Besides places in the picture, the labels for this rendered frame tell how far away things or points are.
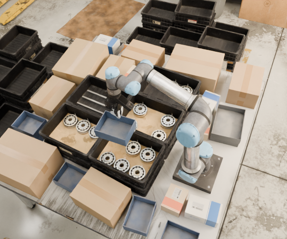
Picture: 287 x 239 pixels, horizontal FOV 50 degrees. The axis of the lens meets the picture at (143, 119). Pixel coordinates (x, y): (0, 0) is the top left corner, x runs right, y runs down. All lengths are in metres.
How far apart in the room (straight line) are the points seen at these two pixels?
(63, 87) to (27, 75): 0.83
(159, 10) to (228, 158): 2.24
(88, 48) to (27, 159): 1.06
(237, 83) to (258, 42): 1.80
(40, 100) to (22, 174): 0.62
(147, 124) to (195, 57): 0.70
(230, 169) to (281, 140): 1.19
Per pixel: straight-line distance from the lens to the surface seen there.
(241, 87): 2.37
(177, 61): 2.44
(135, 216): 1.98
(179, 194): 1.95
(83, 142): 2.12
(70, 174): 2.17
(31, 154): 2.10
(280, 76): 3.79
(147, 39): 3.63
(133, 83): 1.52
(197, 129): 1.45
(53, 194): 2.15
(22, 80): 3.16
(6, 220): 3.01
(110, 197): 1.87
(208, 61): 2.46
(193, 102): 1.53
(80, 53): 2.61
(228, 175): 2.12
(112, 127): 1.84
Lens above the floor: 2.58
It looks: 54 degrees down
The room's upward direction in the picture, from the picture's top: 5 degrees counter-clockwise
